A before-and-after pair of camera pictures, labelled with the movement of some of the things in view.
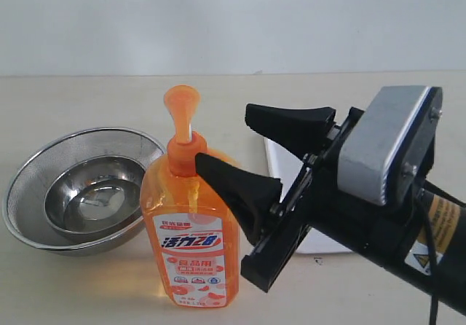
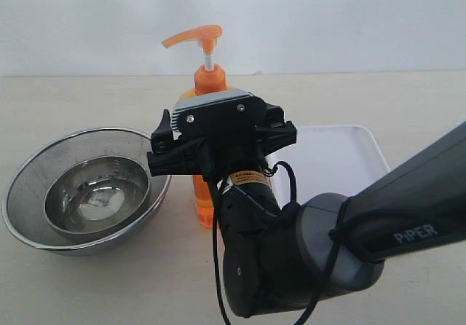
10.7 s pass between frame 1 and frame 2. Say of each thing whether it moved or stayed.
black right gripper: moved
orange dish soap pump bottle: moved
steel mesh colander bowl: stayed
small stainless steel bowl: stayed
